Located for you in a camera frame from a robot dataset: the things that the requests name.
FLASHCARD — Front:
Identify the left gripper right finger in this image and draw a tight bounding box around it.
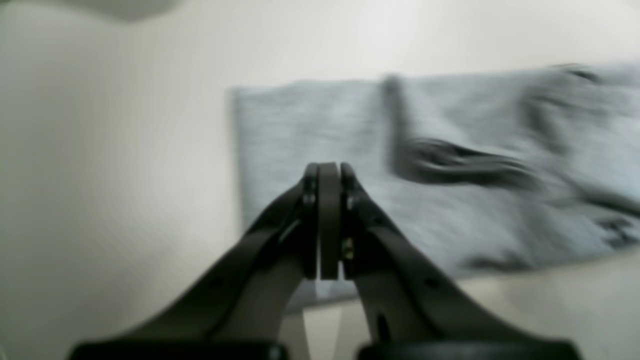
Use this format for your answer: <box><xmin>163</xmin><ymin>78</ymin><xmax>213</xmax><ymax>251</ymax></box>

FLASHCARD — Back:
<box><xmin>340</xmin><ymin>162</ymin><xmax>581</xmax><ymax>360</ymax></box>

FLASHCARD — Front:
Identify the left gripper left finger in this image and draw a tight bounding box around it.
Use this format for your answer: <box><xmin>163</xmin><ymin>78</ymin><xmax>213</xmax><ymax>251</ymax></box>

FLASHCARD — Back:
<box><xmin>70</xmin><ymin>162</ymin><xmax>341</xmax><ymax>360</ymax></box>

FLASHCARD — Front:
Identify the grey T-shirt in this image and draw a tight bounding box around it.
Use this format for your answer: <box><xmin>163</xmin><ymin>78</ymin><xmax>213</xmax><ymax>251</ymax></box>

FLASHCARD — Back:
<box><xmin>230</xmin><ymin>61</ymin><xmax>640</xmax><ymax>278</ymax></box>

